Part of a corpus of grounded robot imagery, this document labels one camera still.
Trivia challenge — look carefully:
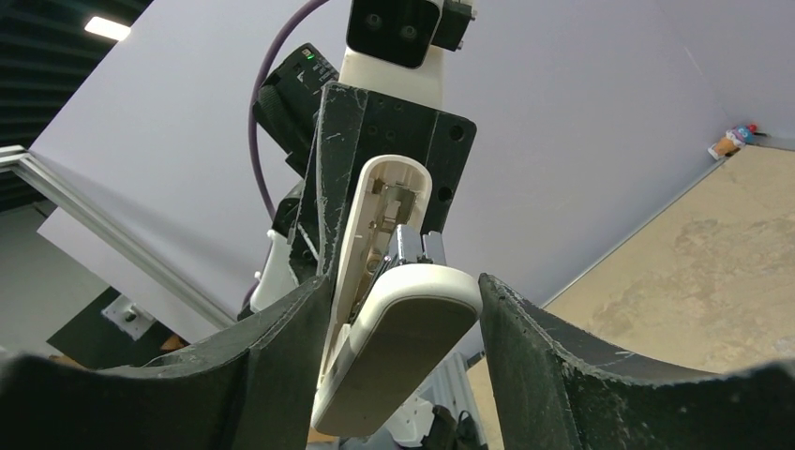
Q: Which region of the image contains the white stapler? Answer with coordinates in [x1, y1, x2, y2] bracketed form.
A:
[311, 155, 483, 437]

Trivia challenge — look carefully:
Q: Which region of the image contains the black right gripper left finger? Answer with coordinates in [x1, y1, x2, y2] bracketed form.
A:
[1, 277, 331, 449]

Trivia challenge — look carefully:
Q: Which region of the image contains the small colourful toy figure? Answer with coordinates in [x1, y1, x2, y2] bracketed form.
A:
[707, 124, 758, 160]

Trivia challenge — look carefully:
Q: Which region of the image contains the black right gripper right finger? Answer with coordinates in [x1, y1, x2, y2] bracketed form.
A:
[478, 274, 794, 449]

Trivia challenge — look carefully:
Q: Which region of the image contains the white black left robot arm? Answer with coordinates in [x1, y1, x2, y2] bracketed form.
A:
[248, 44, 477, 311]

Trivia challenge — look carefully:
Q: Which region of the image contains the aluminium frame rail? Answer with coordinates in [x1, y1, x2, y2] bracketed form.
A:
[1, 145, 236, 328]

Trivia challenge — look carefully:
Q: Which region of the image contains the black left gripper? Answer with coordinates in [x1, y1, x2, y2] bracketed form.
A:
[289, 82, 477, 283]

